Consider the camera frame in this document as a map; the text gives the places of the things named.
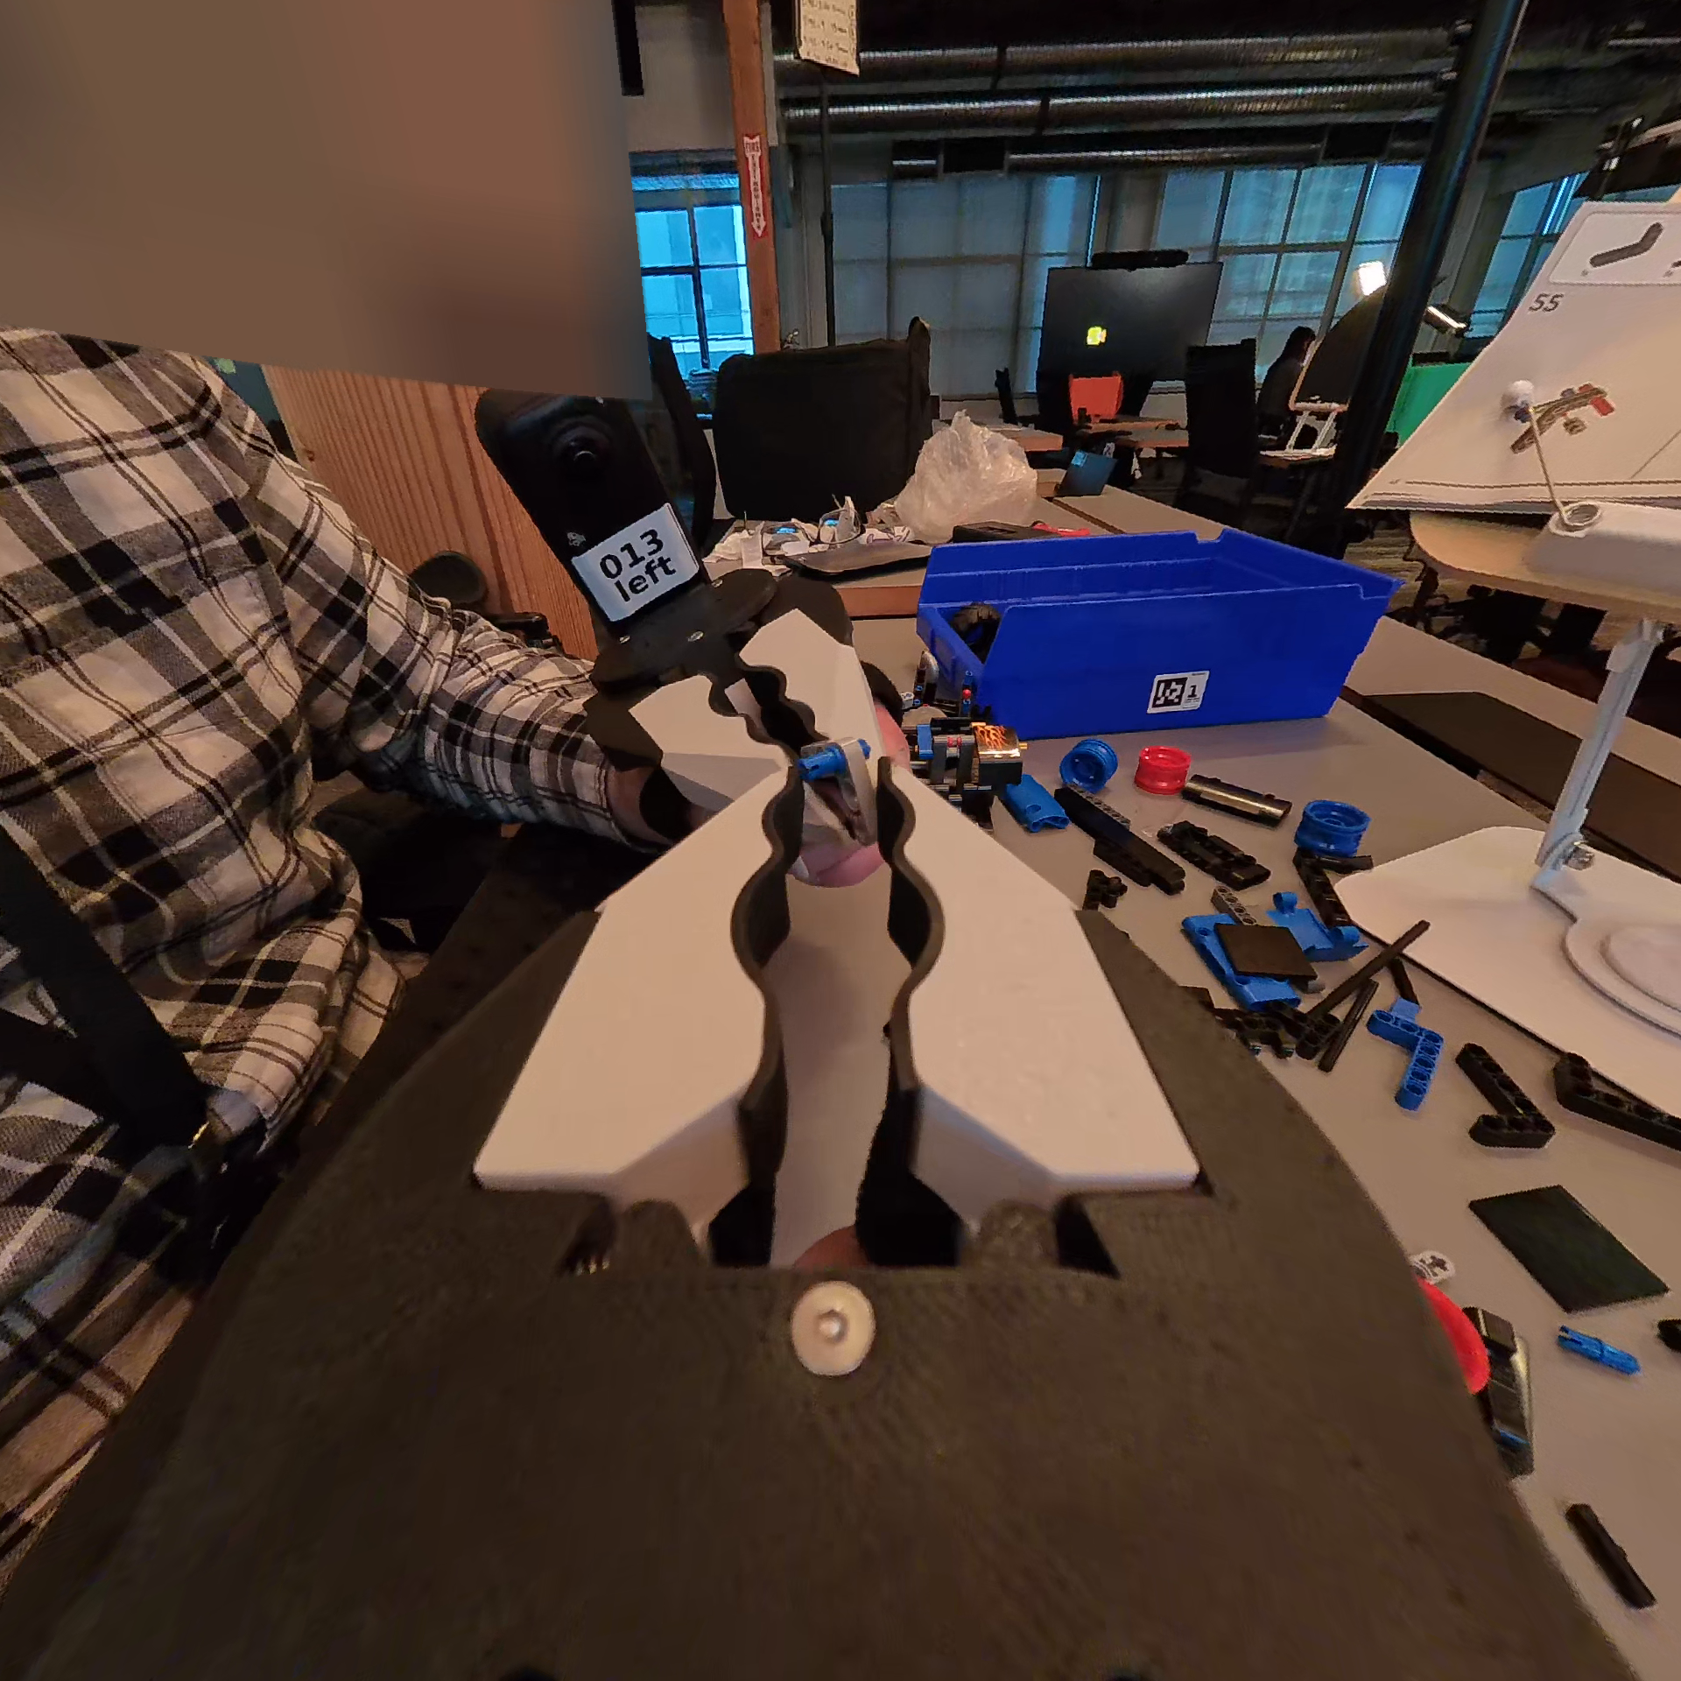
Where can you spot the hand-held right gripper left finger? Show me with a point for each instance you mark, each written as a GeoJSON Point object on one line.
{"type": "Point", "coordinates": [619, 1049]}

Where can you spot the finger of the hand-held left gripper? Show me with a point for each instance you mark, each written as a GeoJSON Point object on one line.
{"type": "Point", "coordinates": [690, 750]}
{"type": "Point", "coordinates": [808, 670]}

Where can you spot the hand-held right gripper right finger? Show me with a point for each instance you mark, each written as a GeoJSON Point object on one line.
{"type": "Point", "coordinates": [1049, 1049]}

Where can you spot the small blue pin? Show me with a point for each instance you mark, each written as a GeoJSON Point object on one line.
{"type": "Point", "coordinates": [820, 762]}

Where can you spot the thin black axle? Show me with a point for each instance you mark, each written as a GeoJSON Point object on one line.
{"type": "Point", "coordinates": [1365, 992]}

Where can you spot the person's left forearm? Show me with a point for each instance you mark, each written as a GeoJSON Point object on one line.
{"type": "Point", "coordinates": [497, 709]}

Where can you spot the grey desk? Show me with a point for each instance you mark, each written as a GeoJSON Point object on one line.
{"type": "Point", "coordinates": [1312, 1181]}

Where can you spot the person's left hand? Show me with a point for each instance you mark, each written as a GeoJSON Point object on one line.
{"type": "Point", "coordinates": [842, 866]}

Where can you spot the crumpled white papers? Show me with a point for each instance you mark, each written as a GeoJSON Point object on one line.
{"type": "Point", "coordinates": [828, 533]}

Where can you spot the black angled beam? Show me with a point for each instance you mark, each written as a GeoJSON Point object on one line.
{"type": "Point", "coordinates": [1103, 890]}
{"type": "Point", "coordinates": [1504, 1095]}

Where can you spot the partly built toy truck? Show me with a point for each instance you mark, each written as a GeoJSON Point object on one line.
{"type": "Point", "coordinates": [952, 762]}

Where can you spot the black toy tyre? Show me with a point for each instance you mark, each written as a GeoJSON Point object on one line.
{"type": "Point", "coordinates": [978, 627]}

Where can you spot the blue and black brick assembly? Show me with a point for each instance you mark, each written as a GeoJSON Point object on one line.
{"type": "Point", "coordinates": [1216, 963]}

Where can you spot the black perforated connector brick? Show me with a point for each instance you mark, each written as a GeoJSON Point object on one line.
{"type": "Point", "coordinates": [1273, 1029]}

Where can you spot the long black beam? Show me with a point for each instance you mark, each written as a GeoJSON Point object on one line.
{"type": "Point", "coordinates": [1115, 833]}

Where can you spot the black chair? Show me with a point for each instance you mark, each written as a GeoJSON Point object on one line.
{"type": "Point", "coordinates": [815, 420]}

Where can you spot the white plastic bag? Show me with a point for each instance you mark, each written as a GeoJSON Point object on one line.
{"type": "Point", "coordinates": [963, 477]}

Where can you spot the blue ribbed panel brick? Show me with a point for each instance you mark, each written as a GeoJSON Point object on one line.
{"type": "Point", "coordinates": [1035, 805]}

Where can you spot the paned window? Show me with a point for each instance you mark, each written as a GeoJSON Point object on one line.
{"type": "Point", "coordinates": [690, 263]}

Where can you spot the blue wheel hub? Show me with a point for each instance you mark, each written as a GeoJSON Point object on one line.
{"type": "Point", "coordinates": [1089, 763]}
{"type": "Point", "coordinates": [1332, 829]}

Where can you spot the red wheel hub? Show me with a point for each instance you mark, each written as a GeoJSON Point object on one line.
{"type": "Point", "coordinates": [1161, 770]}
{"type": "Point", "coordinates": [1455, 1339]}

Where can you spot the blue plastic bin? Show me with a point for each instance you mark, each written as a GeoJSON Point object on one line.
{"type": "Point", "coordinates": [1115, 630]}

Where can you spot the black cylindrical toy piece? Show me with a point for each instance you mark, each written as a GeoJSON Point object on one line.
{"type": "Point", "coordinates": [1236, 799]}

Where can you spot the black straight beam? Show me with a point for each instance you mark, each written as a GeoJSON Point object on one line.
{"type": "Point", "coordinates": [1321, 890]}

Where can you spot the blue angled beam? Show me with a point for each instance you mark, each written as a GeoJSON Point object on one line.
{"type": "Point", "coordinates": [1419, 1065]}

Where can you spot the orange chair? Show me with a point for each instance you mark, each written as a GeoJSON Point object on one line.
{"type": "Point", "coordinates": [1095, 396]}

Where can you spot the white book stand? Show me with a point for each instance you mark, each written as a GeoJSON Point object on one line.
{"type": "Point", "coordinates": [1444, 919]}

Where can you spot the person's plaid shirt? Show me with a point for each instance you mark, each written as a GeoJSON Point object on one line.
{"type": "Point", "coordinates": [157, 655]}

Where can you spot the black monitor screen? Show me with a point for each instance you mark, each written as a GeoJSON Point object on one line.
{"type": "Point", "coordinates": [1129, 320]}

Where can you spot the white paper notice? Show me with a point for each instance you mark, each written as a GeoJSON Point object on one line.
{"type": "Point", "coordinates": [828, 31]}

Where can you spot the black flat panel tile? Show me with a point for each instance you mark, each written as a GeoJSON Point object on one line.
{"type": "Point", "coordinates": [1571, 1248]}

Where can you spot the black angular brick cluster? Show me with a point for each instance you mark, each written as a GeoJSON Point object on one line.
{"type": "Point", "coordinates": [1504, 1394]}

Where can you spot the black bent connector beam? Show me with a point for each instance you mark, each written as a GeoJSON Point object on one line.
{"type": "Point", "coordinates": [1621, 1103]}

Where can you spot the tiny blue pin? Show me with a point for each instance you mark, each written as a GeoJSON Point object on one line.
{"type": "Point", "coordinates": [1598, 1349]}

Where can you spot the green cabinet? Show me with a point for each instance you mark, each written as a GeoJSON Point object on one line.
{"type": "Point", "coordinates": [1431, 402]}

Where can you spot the open instruction booklet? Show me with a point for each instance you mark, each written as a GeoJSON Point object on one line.
{"type": "Point", "coordinates": [1484, 432]}

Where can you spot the small black pin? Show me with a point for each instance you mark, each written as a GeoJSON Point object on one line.
{"type": "Point", "coordinates": [1608, 1555]}

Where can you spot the black metal column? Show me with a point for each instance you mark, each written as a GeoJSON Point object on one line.
{"type": "Point", "coordinates": [1431, 236]}

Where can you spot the black rectangular frame brick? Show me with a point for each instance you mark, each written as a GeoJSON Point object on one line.
{"type": "Point", "coordinates": [1216, 852]}

